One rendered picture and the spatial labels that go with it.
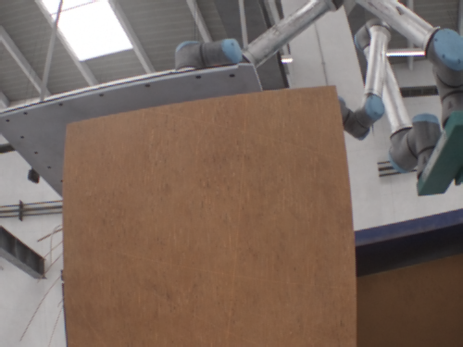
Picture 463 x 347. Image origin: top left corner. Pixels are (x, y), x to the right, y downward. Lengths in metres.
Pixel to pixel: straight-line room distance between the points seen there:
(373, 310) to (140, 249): 0.69
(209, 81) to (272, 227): 0.92
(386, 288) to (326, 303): 0.64
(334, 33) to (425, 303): 7.43
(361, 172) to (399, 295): 6.32
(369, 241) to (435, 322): 0.28
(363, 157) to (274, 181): 6.94
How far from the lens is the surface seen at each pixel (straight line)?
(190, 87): 1.66
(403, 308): 1.36
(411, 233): 1.33
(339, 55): 8.42
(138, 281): 0.78
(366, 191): 7.55
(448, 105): 2.22
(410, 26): 2.21
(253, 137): 0.81
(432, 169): 2.46
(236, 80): 1.64
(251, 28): 7.19
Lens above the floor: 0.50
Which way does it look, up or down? 25 degrees up
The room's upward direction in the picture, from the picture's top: 2 degrees counter-clockwise
